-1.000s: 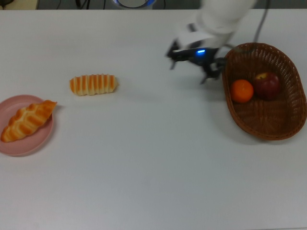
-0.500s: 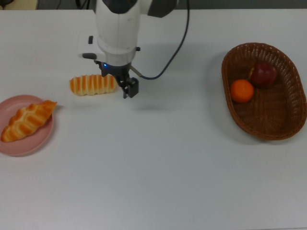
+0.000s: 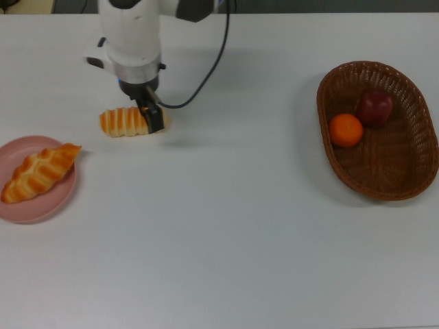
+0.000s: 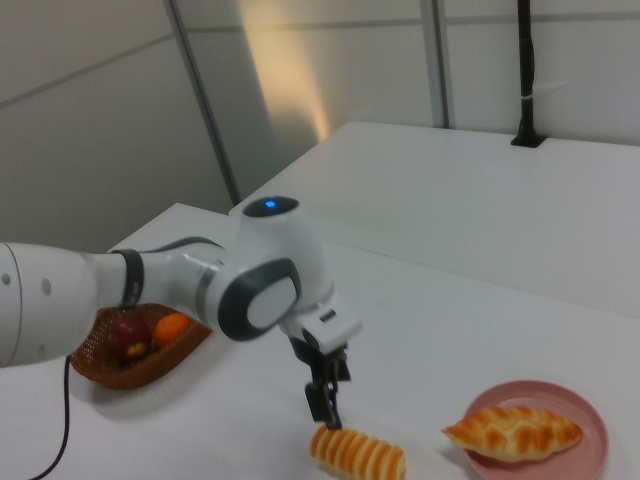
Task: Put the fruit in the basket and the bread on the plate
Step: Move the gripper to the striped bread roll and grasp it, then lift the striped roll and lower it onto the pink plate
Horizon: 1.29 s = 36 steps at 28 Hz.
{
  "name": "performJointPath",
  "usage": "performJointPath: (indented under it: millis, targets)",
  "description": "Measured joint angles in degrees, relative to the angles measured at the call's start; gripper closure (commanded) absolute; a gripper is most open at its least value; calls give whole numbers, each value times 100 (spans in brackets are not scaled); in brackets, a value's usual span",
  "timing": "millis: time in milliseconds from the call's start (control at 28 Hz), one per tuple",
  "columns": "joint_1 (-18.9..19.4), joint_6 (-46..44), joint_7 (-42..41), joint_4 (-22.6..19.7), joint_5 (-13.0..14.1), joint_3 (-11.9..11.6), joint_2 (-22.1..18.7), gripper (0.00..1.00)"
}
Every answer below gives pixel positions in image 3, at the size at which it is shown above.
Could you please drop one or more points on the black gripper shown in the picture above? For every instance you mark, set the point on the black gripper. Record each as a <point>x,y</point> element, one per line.
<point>137,89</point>

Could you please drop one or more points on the ridged toy bread roll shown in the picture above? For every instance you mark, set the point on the ridged toy bread roll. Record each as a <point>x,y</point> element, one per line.
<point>116,121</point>

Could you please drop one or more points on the braided toy bread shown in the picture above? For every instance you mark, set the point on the braided toy bread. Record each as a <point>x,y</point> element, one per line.
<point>37,171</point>

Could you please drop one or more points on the toy orange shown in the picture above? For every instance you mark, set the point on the toy orange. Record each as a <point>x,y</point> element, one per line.
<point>346,131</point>

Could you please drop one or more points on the red toy apple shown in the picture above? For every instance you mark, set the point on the red toy apple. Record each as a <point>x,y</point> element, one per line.
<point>374,108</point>

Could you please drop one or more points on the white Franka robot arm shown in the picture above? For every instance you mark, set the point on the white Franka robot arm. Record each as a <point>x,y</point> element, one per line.
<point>130,34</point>

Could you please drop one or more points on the pink plate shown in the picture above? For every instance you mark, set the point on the pink plate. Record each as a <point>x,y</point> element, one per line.
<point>41,209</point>

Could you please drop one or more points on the brown woven basket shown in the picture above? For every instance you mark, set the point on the brown woven basket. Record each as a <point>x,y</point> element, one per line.
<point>387,164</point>

